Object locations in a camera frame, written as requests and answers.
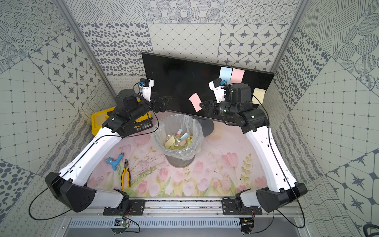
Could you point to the aluminium mounting rail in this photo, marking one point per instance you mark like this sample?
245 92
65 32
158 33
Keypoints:
180 208

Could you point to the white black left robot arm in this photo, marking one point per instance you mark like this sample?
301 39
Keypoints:
69 185

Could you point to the grey bin with plastic liner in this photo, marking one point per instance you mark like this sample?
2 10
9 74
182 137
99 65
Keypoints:
179 137

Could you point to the light blue sticky note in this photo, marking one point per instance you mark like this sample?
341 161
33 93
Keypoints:
226 74

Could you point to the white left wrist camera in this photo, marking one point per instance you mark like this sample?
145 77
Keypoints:
145 86

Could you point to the pink sticky note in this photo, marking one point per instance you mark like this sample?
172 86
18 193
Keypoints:
195 100
237 76

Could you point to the floral pink table mat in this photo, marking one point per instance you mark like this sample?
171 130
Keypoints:
226 164

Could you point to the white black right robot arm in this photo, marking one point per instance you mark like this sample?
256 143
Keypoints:
234 101

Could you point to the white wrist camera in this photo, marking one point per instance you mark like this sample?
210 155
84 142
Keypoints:
218 87
145 86

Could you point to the blue handled tool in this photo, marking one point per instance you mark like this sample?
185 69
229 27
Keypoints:
114 162

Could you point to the yellow black pliers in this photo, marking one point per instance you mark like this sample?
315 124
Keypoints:
125 176

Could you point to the black computer monitor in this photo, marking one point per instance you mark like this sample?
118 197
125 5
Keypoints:
181 78

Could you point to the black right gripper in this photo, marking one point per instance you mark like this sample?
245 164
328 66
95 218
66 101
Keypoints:
211 110

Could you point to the yellow sticky note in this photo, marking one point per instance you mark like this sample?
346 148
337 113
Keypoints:
258 96

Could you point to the yellow black toolbox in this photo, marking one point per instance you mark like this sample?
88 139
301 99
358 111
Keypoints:
119 122

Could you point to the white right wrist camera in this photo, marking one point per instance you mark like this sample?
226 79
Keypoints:
218 87

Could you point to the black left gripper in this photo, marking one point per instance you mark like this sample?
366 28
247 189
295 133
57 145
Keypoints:
155 103

